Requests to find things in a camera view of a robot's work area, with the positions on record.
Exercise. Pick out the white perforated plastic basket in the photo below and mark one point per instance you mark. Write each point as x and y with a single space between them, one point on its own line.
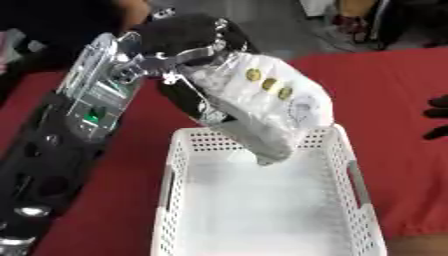
262 200

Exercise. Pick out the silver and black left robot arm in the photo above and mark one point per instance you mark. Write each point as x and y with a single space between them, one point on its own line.
87 100

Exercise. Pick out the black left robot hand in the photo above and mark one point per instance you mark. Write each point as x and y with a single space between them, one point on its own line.
186 36

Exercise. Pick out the person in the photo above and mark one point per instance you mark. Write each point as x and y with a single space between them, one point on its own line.
52 30

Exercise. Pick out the clear plastic bag white contents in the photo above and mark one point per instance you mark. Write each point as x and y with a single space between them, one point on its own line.
262 100

